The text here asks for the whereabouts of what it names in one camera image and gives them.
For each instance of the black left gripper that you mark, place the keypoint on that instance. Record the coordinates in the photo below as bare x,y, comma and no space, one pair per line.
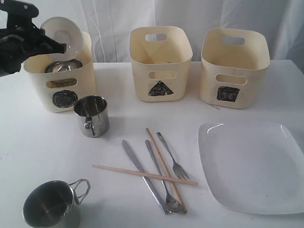
15,49

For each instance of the white round saucer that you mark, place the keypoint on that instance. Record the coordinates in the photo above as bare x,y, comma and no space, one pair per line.
63,30

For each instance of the steel mug with handle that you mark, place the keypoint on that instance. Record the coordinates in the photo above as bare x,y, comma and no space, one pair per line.
92,115

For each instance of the wooden chopstick across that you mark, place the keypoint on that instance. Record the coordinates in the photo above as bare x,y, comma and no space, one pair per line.
144,174

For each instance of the steel bowl in bin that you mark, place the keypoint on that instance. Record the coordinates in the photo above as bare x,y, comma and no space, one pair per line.
58,66

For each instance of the cream bin with circle mark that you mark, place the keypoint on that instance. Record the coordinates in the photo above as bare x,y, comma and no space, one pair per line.
59,91

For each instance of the white backdrop curtain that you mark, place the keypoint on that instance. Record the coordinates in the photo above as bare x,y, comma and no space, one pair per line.
109,22

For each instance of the cream bin with triangle mark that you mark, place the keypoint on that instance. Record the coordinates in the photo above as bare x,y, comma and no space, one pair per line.
161,59

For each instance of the steel fork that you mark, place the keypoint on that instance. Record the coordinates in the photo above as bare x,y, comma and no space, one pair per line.
177,169

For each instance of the cream bin with square mark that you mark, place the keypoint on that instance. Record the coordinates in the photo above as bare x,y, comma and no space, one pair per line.
233,65

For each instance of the steel spoon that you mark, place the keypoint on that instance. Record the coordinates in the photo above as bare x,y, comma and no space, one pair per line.
173,205

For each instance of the wooden chopstick lying lengthwise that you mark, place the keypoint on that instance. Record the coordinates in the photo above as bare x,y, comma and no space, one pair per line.
167,172

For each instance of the white square plate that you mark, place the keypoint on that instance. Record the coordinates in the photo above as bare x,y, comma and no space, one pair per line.
255,168

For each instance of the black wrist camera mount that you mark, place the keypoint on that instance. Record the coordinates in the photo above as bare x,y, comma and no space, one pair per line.
20,13

